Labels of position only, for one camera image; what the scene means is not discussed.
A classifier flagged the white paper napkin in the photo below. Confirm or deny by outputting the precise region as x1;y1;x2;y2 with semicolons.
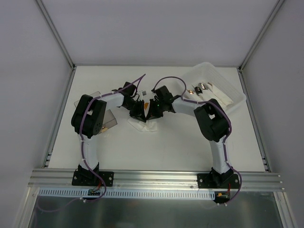
128;106;158;132

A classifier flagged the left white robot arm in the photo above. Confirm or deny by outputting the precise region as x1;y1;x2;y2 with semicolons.
71;82;146;186

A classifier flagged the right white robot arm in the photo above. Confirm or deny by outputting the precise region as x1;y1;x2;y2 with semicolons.
146;86;234;188

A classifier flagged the rolled napkin bundle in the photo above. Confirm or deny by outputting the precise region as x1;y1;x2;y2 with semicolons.
207;82;233;106
183;83;217;102

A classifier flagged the smoky transparent plastic box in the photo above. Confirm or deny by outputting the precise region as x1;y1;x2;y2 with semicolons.
74;91;117;134

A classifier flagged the white plastic basket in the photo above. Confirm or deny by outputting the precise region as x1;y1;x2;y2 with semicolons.
178;62;246;114

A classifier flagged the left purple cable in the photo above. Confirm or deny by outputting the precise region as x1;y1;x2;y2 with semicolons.
79;73;146;202

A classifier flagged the purple cable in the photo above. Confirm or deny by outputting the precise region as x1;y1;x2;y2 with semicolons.
79;73;146;202
152;76;242;206

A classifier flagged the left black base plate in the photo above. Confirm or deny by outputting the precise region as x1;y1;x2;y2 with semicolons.
71;170;114;187

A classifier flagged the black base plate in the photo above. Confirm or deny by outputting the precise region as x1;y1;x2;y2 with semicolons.
197;172;240;190
71;170;114;187

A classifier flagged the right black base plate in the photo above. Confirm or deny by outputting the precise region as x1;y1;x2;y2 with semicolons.
197;172;240;190

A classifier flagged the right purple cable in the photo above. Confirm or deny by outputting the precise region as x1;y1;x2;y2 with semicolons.
152;76;242;206

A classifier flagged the aluminium mounting rail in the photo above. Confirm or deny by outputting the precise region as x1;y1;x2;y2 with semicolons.
28;168;285;192

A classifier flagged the white slotted cable duct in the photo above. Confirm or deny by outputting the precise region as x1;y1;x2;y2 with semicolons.
38;188;215;200

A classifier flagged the left aluminium frame post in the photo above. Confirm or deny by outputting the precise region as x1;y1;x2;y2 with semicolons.
35;0;76;69

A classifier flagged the aluminium frame post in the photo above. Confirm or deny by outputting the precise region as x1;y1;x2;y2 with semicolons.
238;0;285;72
35;0;76;69

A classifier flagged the right aluminium frame post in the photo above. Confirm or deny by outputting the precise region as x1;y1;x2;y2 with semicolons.
238;0;285;72

